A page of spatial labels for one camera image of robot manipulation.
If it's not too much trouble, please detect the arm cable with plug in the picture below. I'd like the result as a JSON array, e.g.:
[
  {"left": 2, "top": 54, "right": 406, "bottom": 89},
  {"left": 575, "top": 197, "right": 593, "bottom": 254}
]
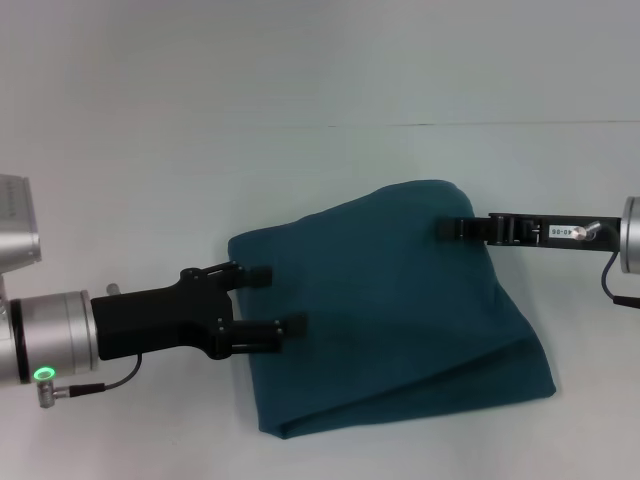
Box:
[
  {"left": 37, "top": 352, "right": 146, "bottom": 409},
  {"left": 599, "top": 222, "right": 640, "bottom": 309}
]

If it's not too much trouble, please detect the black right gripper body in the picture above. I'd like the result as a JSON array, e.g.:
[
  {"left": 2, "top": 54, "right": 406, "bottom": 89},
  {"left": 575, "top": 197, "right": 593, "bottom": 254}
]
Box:
[{"left": 487, "top": 212, "right": 624, "bottom": 254}]

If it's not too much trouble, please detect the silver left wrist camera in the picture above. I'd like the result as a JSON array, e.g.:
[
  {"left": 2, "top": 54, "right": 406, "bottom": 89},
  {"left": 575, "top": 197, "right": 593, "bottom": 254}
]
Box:
[{"left": 0, "top": 173, "right": 43, "bottom": 277}]

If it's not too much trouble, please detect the teal blue t-shirt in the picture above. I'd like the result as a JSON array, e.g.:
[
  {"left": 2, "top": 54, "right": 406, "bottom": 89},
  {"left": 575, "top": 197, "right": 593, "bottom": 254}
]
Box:
[{"left": 227, "top": 178, "right": 560, "bottom": 441}]

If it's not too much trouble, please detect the right arm cable with plug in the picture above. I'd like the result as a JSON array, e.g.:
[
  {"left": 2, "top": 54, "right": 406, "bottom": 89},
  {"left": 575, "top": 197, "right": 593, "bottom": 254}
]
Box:
[{"left": 599, "top": 222, "right": 640, "bottom": 309}]

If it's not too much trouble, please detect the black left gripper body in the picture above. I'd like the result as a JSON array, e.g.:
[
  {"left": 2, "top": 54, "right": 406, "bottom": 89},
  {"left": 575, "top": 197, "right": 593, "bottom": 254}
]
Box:
[{"left": 90, "top": 267, "right": 237, "bottom": 362}]

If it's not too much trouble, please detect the left arm cable with plug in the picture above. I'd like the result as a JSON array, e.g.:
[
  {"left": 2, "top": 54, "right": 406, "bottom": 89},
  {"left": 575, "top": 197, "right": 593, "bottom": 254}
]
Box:
[{"left": 37, "top": 352, "right": 146, "bottom": 409}]

